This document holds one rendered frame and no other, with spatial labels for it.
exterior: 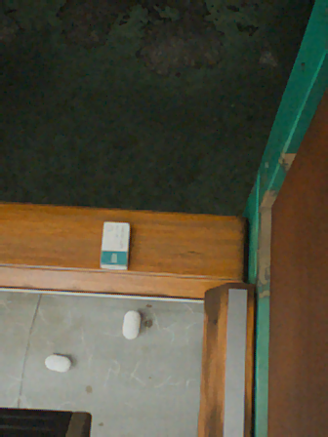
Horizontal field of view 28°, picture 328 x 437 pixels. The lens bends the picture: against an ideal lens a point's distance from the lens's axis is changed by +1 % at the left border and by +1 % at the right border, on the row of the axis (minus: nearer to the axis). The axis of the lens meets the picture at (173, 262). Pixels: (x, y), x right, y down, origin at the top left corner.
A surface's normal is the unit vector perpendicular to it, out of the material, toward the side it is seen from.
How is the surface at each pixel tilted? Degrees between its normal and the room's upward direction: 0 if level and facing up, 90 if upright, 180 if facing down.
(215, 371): 67
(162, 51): 0
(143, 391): 0
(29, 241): 0
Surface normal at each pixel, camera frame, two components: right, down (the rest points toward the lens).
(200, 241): 0.01, -0.27
